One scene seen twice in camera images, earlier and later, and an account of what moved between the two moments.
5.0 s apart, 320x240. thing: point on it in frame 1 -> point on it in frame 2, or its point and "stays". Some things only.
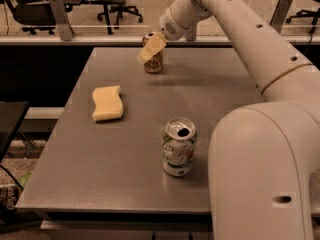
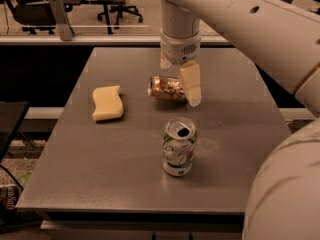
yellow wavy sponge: x=108 y=103 stays
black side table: x=11 y=114 stays
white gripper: x=170 y=26 -> x=178 y=50
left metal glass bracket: x=63 y=23 stays
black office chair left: x=31 y=6 stays
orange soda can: x=153 y=65 -> x=166 y=87
